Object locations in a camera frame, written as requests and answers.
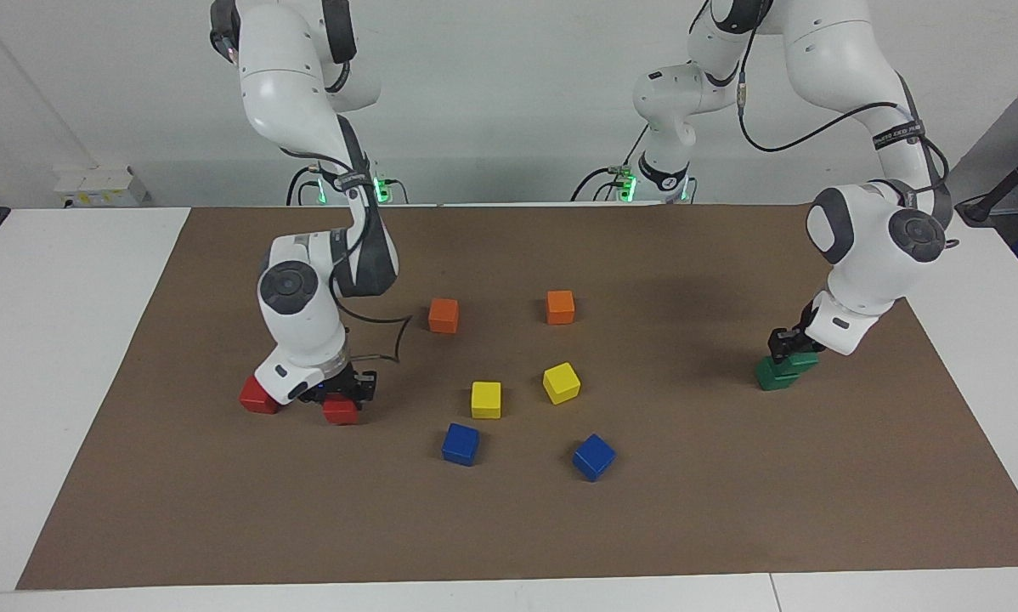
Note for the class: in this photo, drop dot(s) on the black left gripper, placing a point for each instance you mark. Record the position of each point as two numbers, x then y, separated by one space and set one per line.
807 327

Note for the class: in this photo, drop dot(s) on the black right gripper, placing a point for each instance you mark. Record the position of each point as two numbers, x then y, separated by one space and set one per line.
339 384

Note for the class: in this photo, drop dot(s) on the red wooden block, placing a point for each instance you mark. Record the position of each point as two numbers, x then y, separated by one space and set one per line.
340 412
256 397

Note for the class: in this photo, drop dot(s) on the green wooden block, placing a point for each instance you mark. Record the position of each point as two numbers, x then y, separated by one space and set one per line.
772 378
805 361

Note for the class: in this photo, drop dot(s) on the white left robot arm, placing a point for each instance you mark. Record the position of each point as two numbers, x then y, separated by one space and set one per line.
832 51

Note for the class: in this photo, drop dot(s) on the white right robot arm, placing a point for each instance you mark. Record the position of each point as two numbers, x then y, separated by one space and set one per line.
301 323

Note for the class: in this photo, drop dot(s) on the orange wooden block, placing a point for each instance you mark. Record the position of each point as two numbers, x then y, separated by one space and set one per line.
560 308
443 316

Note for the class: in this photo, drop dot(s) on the blue wooden block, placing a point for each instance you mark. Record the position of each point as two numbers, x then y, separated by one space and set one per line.
460 444
594 457

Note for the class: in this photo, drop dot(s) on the yellow wooden block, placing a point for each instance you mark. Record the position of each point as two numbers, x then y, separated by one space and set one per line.
562 383
486 399

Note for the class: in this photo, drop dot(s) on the brown table mat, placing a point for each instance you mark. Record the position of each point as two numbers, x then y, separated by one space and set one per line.
509 527

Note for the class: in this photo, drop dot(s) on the black stand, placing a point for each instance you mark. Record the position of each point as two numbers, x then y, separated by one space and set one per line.
981 206

